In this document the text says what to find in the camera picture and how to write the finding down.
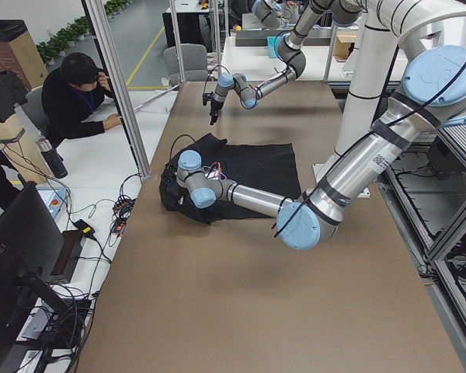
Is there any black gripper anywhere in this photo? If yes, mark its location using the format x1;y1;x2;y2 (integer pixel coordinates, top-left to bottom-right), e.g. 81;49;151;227
202;92;221;125
159;165;183;207

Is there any black graphic t-shirt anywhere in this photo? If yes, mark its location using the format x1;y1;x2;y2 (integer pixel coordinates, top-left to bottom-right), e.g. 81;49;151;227
165;133;301;225

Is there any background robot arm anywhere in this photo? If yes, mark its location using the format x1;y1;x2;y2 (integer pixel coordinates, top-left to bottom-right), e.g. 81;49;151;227
252;0;289;30

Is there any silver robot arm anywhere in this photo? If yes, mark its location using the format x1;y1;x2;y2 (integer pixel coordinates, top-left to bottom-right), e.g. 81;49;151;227
202;1;363;125
175;1;466;249

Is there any grey office chair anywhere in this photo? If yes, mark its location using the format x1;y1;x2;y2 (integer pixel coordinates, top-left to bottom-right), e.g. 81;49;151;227
163;44;209;85

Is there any black water bottle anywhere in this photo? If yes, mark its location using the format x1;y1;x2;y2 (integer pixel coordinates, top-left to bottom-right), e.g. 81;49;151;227
37;137;68;179

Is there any teach pendant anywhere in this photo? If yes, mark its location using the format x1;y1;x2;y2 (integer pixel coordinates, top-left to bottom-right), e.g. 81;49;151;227
37;186;68;219

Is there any person in black hoodie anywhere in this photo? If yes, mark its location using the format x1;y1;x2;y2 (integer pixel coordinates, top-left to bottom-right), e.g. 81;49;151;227
41;52;122;148

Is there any black Huawei monitor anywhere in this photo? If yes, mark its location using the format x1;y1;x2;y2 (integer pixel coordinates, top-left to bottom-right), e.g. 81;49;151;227
0;182;82;367

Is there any white central robot column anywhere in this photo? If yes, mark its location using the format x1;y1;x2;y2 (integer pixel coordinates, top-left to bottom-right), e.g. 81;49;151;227
312;0;409;195

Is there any cardboard box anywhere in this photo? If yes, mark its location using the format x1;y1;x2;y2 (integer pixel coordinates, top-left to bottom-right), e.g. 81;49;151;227
0;19;48;89

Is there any aluminium frame post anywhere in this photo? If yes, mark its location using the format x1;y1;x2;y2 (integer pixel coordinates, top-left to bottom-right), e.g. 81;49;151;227
81;0;151;181

